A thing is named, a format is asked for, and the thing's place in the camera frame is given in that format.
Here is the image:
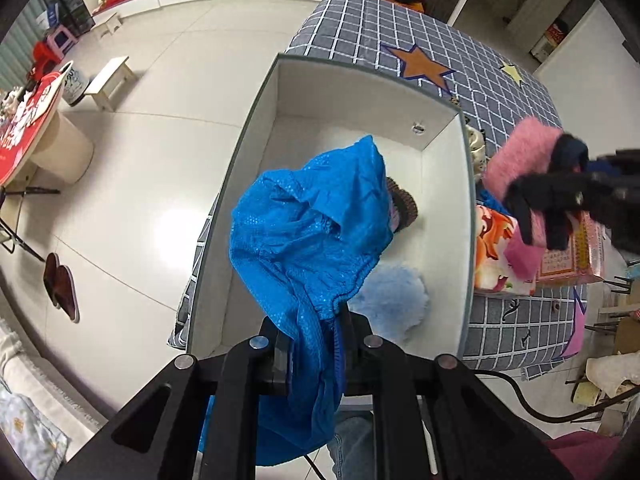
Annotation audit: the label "cream crumpled cloth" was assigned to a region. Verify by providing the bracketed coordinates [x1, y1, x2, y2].
[586, 352, 640, 398]

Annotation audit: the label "black fuzzy cloth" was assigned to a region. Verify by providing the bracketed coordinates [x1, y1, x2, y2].
[506, 132, 601, 251]

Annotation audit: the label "grey checked tablecloth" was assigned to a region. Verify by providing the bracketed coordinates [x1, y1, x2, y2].
[167, 0, 588, 381]

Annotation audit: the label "striped knitted hat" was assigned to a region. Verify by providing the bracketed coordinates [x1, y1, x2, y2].
[385, 176, 420, 233]

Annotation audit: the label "person's magenta top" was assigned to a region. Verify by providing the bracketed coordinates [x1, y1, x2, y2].
[542, 430, 626, 480]

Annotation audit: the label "clutter of small table items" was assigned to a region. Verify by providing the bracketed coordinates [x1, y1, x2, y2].
[0, 82, 38, 128]

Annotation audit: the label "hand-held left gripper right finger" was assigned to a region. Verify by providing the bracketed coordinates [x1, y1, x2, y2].
[341, 309, 576, 480]

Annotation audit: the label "light blue fluffy cloth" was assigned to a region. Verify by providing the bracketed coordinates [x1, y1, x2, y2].
[347, 265, 432, 343]

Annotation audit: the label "red plastic stool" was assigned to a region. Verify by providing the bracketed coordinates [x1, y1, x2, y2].
[31, 40, 62, 78]

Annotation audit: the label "red round table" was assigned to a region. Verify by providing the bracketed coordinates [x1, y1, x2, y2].
[0, 62, 96, 188]

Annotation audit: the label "person's blue jeans legs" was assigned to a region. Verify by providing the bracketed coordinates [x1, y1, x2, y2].
[327, 412, 376, 480]

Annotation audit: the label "white covered sofa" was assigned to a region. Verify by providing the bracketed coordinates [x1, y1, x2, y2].
[0, 320, 111, 480]

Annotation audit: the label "blue sequin cloth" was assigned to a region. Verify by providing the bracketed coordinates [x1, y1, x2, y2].
[200, 135, 393, 467]

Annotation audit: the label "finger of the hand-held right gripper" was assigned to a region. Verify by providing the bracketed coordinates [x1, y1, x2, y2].
[587, 148, 640, 173]
[575, 171, 640, 207]

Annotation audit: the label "black cable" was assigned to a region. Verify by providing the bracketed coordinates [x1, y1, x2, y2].
[470, 370, 621, 423]

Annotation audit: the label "floral printed pink box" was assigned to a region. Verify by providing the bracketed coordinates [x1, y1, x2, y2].
[472, 204, 607, 297]

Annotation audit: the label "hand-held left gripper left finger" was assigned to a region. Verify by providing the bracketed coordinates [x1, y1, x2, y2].
[52, 316, 296, 480]

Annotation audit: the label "small wooden stool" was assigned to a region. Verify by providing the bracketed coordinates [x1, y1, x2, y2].
[95, 11, 124, 39]

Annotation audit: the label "cream polka dot cloth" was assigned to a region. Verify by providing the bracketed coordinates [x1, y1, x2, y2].
[466, 124, 488, 181]

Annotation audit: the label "black storage rack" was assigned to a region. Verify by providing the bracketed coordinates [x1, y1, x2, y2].
[47, 0, 96, 36]

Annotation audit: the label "white storage box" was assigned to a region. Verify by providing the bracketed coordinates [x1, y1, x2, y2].
[185, 52, 476, 361]

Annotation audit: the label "purple plastic stool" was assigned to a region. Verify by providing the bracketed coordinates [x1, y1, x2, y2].
[46, 26, 78, 53]

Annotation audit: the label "white printed bucket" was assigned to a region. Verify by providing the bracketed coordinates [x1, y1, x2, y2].
[60, 62, 92, 107]

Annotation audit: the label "light blue floral pillow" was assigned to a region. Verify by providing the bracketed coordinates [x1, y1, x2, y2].
[0, 390, 71, 480]

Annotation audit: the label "dark red slipper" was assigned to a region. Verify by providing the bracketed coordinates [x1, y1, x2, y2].
[54, 264, 81, 324]
[42, 252, 63, 308]

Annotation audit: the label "large wooden stool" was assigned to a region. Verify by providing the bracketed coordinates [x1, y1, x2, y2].
[82, 56, 137, 111]

